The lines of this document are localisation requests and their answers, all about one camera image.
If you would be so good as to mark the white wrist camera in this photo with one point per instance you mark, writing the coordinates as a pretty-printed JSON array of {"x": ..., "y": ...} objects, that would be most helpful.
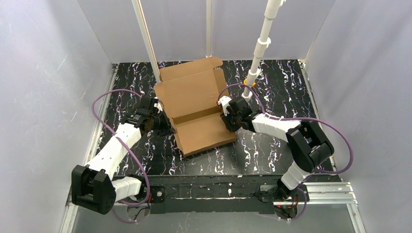
[
  {"x": 223, "y": 102},
  {"x": 160, "y": 106}
]

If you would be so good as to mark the white wooden corner post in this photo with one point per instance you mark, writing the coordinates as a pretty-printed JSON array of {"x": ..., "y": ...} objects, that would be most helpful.
[{"x": 146, "y": 37}]

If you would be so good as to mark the white PVC pipe frame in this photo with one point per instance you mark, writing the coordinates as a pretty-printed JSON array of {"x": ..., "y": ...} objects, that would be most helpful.
[{"x": 262, "y": 44}]

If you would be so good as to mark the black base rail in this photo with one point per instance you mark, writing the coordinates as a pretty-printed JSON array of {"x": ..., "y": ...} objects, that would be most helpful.
[{"x": 215, "y": 193}]

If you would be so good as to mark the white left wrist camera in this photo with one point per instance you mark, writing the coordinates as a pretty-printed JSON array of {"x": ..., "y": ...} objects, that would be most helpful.
[{"x": 160, "y": 106}]

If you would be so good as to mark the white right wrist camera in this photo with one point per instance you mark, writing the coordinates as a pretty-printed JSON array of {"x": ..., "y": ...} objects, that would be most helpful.
[{"x": 223, "y": 102}]

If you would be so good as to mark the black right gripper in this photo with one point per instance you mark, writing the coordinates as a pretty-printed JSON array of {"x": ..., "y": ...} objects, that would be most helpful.
[{"x": 227, "y": 119}]

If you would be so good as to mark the brown cardboard box sheet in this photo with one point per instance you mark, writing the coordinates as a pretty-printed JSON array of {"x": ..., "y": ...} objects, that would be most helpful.
[{"x": 189, "y": 92}]

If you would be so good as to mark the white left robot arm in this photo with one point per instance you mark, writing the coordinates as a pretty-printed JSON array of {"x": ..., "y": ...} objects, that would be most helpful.
[{"x": 92, "y": 185}]

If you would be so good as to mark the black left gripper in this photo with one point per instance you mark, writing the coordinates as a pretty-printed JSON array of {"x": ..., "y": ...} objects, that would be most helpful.
[{"x": 162, "y": 121}]

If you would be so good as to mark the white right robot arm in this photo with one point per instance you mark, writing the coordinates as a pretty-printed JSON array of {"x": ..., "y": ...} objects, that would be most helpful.
[{"x": 307, "y": 142}]

